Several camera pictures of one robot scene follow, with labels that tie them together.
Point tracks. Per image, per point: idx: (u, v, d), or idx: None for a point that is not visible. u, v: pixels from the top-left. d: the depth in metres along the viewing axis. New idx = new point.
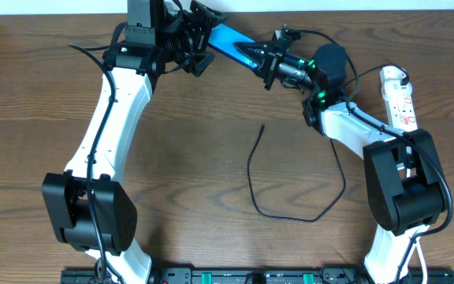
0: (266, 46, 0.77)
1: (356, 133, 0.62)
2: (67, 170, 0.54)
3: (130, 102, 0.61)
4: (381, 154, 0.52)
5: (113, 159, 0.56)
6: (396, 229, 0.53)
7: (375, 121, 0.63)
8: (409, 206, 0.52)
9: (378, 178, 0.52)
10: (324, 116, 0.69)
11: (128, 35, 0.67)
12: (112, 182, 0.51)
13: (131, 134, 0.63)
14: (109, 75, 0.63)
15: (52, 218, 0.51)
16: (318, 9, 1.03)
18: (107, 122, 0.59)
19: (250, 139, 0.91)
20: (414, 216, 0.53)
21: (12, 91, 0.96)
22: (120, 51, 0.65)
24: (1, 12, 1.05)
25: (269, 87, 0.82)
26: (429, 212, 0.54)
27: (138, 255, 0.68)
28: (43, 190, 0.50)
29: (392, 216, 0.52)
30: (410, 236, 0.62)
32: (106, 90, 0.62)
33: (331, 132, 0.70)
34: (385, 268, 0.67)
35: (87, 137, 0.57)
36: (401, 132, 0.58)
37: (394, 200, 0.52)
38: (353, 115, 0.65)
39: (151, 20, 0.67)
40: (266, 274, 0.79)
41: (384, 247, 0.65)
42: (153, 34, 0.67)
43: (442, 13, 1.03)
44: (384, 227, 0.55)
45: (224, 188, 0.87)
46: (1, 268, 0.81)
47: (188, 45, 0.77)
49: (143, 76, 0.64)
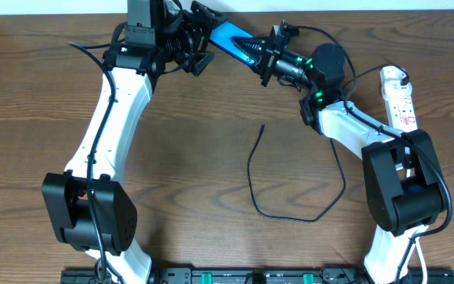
0: (263, 42, 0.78)
1: (355, 134, 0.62)
2: (67, 170, 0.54)
3: (130, 102, 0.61)
4: (380, 154, 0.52)
5: (113, 159, 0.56)
6: (396, 229, 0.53)
7: (373, 121, 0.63)
8: (408, 206, 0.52)
9: (378, 178, 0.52)
10: (321, 116, 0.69)
11: (128, 35, 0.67)
12: (112, 182, 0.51)
13: (131, 134, 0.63)
14: (109, 75, 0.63)
15: (52, 218, 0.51)
16: (318, 9, 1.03)
18: (107, 122, 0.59)
19: (250, 139, 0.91)
20: (413, 216, 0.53)
21: (12, 91, 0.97)
22: (120, 51, 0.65)
24: (1, 12, 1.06)
25: (266, 84, 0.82)
26: (429, 212, 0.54)
27: (138, 255, 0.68)
28: (43, 190, 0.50)
29: (392, 216, 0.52)
30: (410, 236, 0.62)
32: (106, 90, 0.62)
33: (329, 131, 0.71)
34: (385, 268, 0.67)
35: (87, 137, 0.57)
36: (400, 133, 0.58)
37: (394, 201, 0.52)
38: (351, 114, 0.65)
39: (151, 20, 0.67)
40: (266, 274, 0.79)
41: (383, 247, 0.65)
42: (154, 34, 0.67)
43: (442, 13, 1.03)
44: (383, 227, 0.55)
45: (224, 188, 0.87)
46: (2, 268, 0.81)
47: (188, 45, 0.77)
49: (143, 76, 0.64)
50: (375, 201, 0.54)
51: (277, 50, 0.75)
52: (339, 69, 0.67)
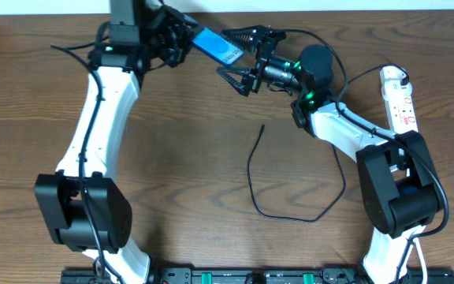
0: (254, 32, 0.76)
1: (348, 137, 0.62)
2: (58, 170, 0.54)
3: (117, 99, 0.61)
4: (375, 156, 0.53)
5: (104, 157, 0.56)
6: (394, 231, 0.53)
7: (366, 123, 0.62)
8: (407, 206, 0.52)
9: (375, 181, 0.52)
10: (314, 118, 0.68)
11: (111, 35, 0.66)
12: (106, 180, 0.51)
13: (120, 133, 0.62)
14: (94, 76, 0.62)
15: (47, 221, 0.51)
16: (317, 9, 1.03)
18: (96, 121, 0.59)
19: (250, 139, 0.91)
20: (411, 217, 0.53)
21: (12, 91, 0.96)
22: (105, 51, 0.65)
24: (1, 12, 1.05)
25: (256, 92, 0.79)
26: (426, 213, 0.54)
27: (135, 253, 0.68)
28: (35, 192, 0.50)
29: (389, 218, 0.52)
30: (407, 237, 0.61)
32: (93, 90, 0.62)
33: (322, 133, 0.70)
34: (385, 268, 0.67)
35: (77, 138, 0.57)
36: (393, 135, 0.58)
37: (390, 203, 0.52)
38: (344, 117, 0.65)
39: (134, 17, 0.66)
40: (266, 274, 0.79)
41: (381, 248, 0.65)
42: (137, 31, 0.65)
43: (441, 13, 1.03)
44: (381, 229, 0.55)
45: (224, 188, 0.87)
46: (1, 268, 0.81)
47: (172, 40, 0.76)
49: (128, 73, 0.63)
50: (373, 202, 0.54)
51: (264, 57, 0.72)
52: (328, 72, 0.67)
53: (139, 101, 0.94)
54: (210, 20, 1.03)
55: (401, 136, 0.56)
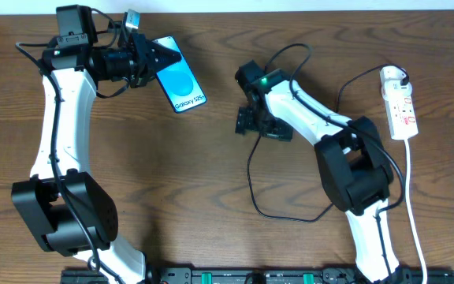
0: (240, 114, 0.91)
1: (304, 121, 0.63)
2: (32, 176, 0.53)
3: (76, 99, 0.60)
4: (330, 147, 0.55)
5: (75, 154, 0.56)
6: (352, 207, 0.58)
7: (318, 108, 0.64)
8: (360, 187, 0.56)
9: (331, 170, 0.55)
10: (268, 99, 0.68)
11: (61, 46, 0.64)
12: (82, 174, 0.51)
13: (87, 129, 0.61)
14: (50, 78, 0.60)
15: (31, 228, 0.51)
16: (317, 9, 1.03)
18: (59, 122, 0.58)
19: (250, 138, 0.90)
20: (364, 194, 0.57)
21: (12, 91, 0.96)
22: (53, 55, 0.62)
24: (1, 12, 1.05)
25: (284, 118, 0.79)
26: (377, 188, 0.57)
27: (130, 251, 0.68)
28: (13, 201, 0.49)
29: (344, 199, 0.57)
30: (373, 215, 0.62)
32: (50, 94, 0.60)
33: (276, 112, 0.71)
34: (370, 259, 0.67)
35: (43, 142, 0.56)
36: (346, 122, 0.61)
37: (347, 187, 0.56)
38: (297, 99, 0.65)
39: (82, 25, 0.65)
40: (266, 274, 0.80)
41: (360, 238, 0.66)
42: (87, 39, 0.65)
43: (442, 13, 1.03)
44: (340, 207, 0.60)
45: (224, 188, 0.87)
46: (2, 268, 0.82)
47: (128, 68, 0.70)
49: (81, 72, 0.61)
50: (330, 187, 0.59)
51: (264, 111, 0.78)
52: (256, 68, 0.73)
53: (139, 100, 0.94)
54: (209, 20, 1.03)
55: (353, 121, 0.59)
